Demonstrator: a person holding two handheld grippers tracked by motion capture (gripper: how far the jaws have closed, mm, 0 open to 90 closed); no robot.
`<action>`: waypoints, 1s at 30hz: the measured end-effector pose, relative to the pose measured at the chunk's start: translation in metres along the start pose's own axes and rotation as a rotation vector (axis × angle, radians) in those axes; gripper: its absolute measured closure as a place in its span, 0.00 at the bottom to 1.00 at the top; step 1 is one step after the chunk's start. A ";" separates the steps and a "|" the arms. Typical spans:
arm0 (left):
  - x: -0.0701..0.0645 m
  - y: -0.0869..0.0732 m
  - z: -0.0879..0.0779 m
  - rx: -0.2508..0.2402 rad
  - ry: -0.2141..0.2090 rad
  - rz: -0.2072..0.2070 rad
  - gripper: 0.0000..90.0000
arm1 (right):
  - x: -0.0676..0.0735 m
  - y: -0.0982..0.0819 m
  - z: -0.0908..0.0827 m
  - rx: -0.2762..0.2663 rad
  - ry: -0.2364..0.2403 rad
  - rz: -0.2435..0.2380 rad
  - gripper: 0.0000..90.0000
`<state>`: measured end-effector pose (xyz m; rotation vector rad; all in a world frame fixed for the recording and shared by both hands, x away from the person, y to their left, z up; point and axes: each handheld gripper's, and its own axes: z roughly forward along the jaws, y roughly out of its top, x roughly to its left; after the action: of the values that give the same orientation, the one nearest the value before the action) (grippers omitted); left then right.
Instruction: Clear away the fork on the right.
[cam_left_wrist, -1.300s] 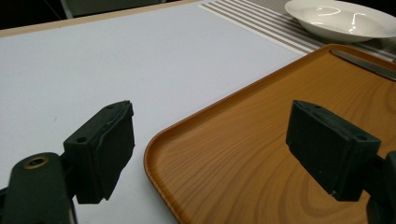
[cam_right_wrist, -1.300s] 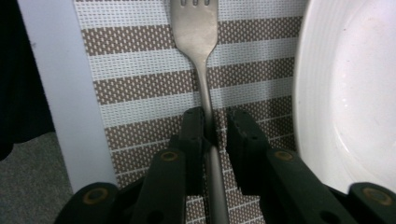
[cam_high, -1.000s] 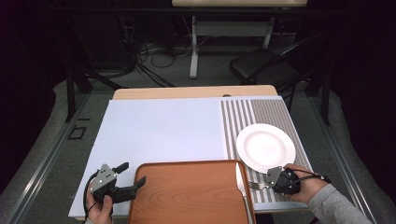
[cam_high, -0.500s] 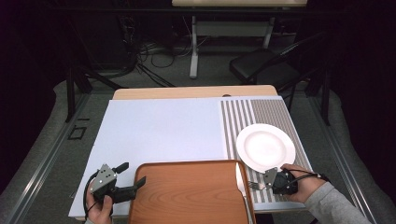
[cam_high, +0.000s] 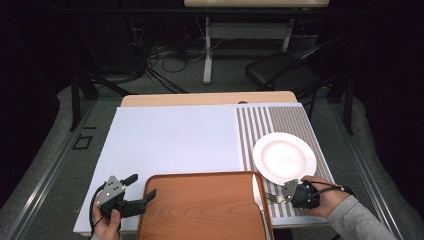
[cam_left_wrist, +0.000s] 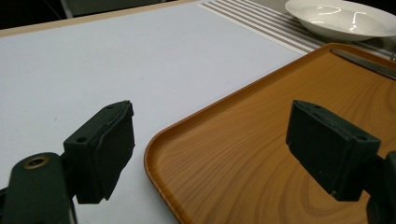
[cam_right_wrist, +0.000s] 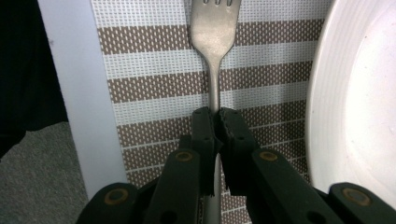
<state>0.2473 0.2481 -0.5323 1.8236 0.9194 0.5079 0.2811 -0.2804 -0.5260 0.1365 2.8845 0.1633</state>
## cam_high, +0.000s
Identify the metal floor rail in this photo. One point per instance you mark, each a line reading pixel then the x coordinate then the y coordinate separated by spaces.
pixel 370 180
pixel 46 176

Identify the white-legged desk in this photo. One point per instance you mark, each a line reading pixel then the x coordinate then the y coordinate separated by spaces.
pixel 246 31

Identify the black folding chair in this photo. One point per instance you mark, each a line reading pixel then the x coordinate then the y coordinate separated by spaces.
pixel 280 71

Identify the white board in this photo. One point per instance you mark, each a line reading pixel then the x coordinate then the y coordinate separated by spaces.
pixel 173 140

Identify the black metal stand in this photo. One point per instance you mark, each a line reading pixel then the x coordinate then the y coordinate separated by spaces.
pixel 76 100
pixel 349 106

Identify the brown wooden tray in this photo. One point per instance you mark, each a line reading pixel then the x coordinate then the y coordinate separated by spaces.
pixel 200 206

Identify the person's right hand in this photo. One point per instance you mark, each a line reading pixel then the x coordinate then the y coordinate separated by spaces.
pixel 328 200

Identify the person's left hand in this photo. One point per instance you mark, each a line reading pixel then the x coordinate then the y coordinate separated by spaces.
pixel 106 226

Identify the white round plate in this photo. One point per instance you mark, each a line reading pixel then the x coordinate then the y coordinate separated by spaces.
pixel 283 158

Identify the silver table knife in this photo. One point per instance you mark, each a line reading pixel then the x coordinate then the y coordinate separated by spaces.
pixel 259 200

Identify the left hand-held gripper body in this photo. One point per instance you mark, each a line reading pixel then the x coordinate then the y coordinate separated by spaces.
pixel 111 193

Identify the grey striped placemat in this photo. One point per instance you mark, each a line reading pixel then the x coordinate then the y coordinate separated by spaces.
pixel 290 118

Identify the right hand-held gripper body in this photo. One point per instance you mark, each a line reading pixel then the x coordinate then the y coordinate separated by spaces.
pixel 305 196

